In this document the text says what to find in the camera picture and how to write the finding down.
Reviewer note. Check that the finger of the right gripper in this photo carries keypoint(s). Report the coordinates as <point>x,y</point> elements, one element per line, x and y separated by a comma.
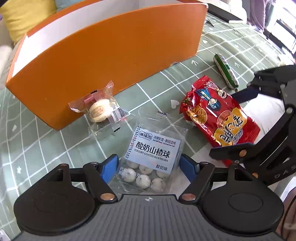
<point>240,152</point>
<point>245,94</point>

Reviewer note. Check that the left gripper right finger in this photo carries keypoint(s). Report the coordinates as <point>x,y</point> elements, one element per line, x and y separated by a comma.
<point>199,176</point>

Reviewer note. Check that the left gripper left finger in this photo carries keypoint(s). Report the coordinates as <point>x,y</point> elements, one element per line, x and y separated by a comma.
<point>98,177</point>

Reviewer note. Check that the green sausage stick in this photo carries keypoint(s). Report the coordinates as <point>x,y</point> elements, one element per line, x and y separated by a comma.
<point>226,71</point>

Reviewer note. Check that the red sunflower seed bag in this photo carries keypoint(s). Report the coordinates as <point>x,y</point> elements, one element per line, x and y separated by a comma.
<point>217,115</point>

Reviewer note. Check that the yogurt hawthorn ball bag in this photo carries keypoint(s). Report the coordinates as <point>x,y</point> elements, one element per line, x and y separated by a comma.
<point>152,155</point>

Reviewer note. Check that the small round pastry pack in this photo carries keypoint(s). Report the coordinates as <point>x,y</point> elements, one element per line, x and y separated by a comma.
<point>101,110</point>

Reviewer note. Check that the green checked tablecloth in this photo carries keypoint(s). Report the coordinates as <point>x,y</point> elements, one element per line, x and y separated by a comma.
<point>30,148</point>

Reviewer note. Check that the orange cardboard box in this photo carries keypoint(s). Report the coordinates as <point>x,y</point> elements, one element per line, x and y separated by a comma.
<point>84,46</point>

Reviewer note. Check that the yellow cushion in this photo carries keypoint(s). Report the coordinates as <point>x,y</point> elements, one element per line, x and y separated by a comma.
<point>21,16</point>

